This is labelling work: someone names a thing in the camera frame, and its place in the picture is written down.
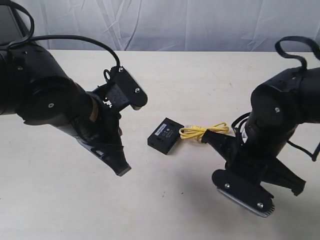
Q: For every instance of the white wrinkled backdrop curtain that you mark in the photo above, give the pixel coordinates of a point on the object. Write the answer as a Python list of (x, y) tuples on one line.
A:
[(178, 25)]

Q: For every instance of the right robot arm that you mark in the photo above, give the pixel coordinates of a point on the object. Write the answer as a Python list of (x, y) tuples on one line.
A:
[(278, 106)]

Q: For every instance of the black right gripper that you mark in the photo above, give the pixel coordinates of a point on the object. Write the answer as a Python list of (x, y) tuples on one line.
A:
[(255, 159)]

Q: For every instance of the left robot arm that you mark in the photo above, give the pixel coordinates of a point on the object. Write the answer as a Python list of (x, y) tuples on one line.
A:
[(35, 87)]

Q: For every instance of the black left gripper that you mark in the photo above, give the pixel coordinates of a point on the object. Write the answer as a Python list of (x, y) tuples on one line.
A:
[(96, 128)]

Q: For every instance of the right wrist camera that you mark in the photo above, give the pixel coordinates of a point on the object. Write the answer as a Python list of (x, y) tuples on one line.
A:
[(253, 198)]

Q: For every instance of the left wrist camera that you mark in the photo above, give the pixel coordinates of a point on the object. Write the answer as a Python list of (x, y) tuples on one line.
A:
[(124, 91)]

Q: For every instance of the black network switch box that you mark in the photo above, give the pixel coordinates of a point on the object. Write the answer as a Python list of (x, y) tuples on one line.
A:
[(165, 136)]

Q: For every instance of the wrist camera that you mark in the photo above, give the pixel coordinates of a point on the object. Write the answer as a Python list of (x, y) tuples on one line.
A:
[(124, 91), (253, 198)]

